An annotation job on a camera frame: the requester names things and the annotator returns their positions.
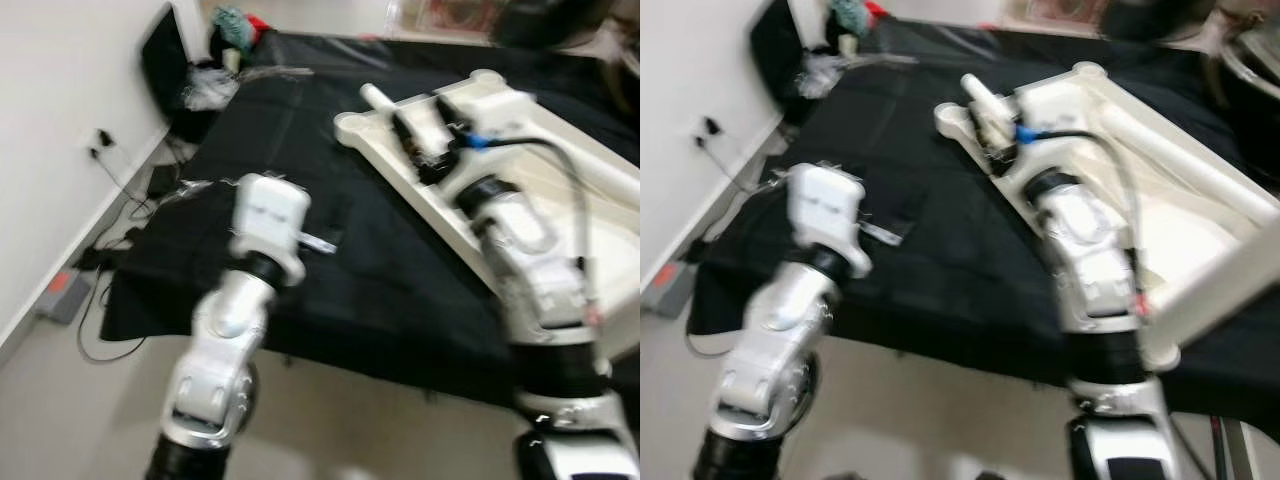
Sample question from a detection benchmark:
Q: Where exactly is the white plastic table top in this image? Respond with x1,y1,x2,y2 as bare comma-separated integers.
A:
333,68,641,363
935,60,1280,376

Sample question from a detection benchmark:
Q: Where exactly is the black tablecloth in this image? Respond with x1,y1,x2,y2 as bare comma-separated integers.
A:
690,20,1280,441
100,30,641,411

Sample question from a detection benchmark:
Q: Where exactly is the crumpled clear plastic bag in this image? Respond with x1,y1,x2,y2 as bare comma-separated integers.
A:
798,52,851,96
185,70,241,111

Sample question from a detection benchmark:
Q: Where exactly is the black round pot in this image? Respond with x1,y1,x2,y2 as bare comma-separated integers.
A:
500,0,611,49
1100,0,1216,43

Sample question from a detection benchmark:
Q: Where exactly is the teal cloth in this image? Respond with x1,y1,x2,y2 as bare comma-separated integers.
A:
830,0,869,39
212,5,251,51

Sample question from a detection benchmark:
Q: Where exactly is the black fabric bag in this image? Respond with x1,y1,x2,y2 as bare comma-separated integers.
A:
140,5,216,141
750,0,821,96

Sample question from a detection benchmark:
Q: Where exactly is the grey box with red label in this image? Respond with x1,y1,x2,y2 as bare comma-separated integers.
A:
645,260,696,316
40,270,93,323

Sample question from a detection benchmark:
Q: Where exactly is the large black round basin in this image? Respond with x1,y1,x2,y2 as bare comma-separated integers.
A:
1210,30,1280,181

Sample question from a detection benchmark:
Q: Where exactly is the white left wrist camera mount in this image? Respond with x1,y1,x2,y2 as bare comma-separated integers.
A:
232,173,313,286
788,163,869,279

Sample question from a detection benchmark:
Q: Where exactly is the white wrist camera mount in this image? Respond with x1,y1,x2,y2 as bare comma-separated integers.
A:
788,163,869,279
232,173,313,286
1012,78,1106,171
430,88,536,186

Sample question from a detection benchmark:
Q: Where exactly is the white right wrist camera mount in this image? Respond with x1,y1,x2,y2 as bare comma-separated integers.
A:
1012,78,1106,171
430,88,536,186

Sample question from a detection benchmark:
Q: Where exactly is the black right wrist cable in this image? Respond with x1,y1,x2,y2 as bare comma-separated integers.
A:
465,130,601,321
1020,122,1151,316

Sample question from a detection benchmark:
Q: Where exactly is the black floor cable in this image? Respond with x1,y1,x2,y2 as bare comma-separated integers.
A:
78,300,146,363

